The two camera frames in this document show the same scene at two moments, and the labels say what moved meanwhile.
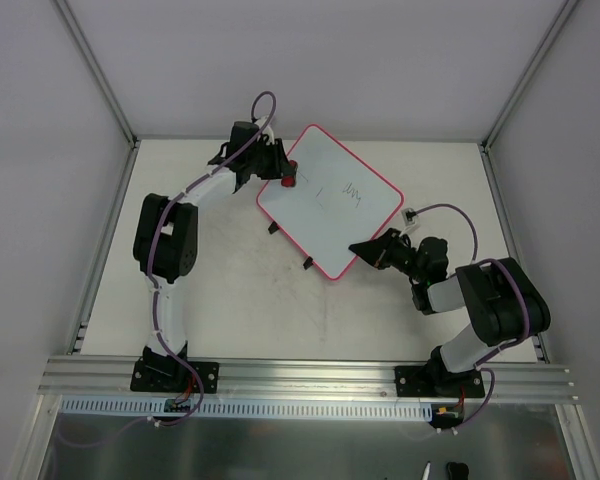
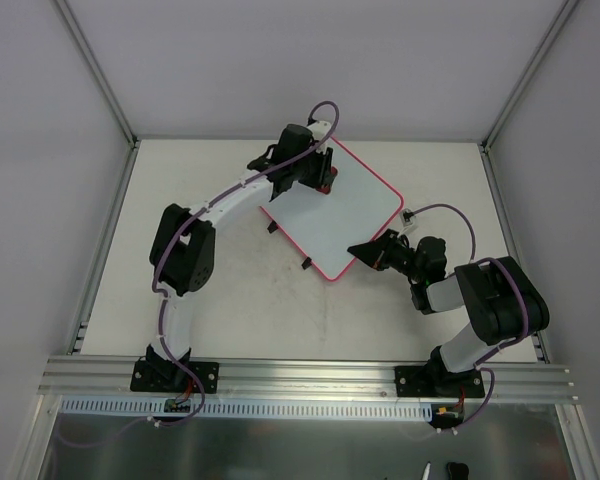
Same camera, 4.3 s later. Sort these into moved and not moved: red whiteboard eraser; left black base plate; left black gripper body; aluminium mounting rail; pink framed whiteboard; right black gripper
Moved: left black gripper body; red whiteboard eraser
Not moved: left black base plate; right black gripper; aluminium mounting rail; pink framed whiteboard
